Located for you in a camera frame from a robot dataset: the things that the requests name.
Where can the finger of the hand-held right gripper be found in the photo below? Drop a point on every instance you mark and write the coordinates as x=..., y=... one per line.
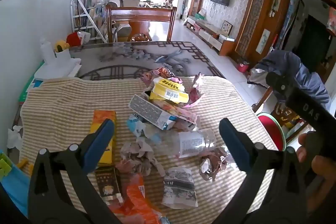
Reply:
x=278, y=85

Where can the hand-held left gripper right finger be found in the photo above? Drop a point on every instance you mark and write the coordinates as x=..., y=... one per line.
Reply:
x=233, y=145

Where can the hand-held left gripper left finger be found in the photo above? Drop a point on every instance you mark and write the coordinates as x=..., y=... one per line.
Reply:
x=101, y=142

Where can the orange cardboard box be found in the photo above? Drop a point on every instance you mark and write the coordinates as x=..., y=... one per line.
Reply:
x=99, y=117

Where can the brown paper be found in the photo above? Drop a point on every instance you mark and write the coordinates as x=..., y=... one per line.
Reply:
x=210, y=165

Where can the blue-white carton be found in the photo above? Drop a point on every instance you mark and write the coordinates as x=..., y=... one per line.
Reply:
x=135, y=125

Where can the pinkish paper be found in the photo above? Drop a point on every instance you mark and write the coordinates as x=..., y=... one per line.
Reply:
x=136, y=158

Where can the red bin with green rim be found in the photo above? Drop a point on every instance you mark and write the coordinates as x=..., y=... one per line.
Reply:
x=273, y=132

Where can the clear plastic bottle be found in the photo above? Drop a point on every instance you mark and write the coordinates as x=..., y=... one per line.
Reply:
x=191, y=142

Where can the dark small box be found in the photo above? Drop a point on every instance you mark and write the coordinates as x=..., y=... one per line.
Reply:
x=106, y=184

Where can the grey white carton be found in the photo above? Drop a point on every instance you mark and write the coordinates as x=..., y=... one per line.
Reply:
x=147, y=108

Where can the orange plastic bag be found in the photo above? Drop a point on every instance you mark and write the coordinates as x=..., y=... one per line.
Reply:
x=136, y=200

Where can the white printed bag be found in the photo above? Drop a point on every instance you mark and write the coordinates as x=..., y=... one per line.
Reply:
x=179, y=187

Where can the pink foil wrapper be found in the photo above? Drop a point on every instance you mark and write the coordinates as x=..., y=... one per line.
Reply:
x=197, y=82

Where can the yellow plastic packet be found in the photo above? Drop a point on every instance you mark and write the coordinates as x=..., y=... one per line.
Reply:
x=168, y=88

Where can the red patterned wrapper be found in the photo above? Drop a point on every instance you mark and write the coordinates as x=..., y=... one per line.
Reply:
x=164, y=72

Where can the person's right hand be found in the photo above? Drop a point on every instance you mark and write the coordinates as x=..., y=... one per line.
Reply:
x=324, y=171

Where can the dark blue jacket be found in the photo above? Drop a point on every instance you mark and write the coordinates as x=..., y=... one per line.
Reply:
x=288, y=66

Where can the carved wooden chair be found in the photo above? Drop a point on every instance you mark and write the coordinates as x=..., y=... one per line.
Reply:
x=260, y=103

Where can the small red bucket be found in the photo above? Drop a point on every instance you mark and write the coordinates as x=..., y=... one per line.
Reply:
x=242, y=67

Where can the yellow white striped mat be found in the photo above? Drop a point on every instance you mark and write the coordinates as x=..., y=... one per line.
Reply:
x=65, y=108

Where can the framed patterned picture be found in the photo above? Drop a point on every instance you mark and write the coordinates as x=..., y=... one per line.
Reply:
x=227, y=28

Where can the red door hanging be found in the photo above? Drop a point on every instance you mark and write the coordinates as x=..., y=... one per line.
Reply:
x=332, y=22

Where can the white wooden television cabinet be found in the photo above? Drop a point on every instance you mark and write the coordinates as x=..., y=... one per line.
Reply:
x=210, y=33

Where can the crumpled white tissue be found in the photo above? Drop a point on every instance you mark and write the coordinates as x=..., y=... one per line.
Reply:
x=14, y=136

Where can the blue plastic toy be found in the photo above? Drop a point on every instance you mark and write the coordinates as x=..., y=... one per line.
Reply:
x=13, y=187

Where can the yellow toy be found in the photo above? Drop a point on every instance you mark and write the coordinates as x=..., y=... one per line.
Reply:
x=61, y=45

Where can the red hat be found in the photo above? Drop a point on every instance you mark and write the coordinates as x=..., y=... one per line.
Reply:
x=74, y=39

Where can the white metal rack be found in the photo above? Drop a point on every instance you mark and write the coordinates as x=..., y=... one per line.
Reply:
x=85, y=14

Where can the wooden dining chair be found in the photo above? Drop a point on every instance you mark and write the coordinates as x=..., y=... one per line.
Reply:
x=141, y=14

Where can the small framed wall painting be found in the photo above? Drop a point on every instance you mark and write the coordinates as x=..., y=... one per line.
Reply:
x=263, y=40

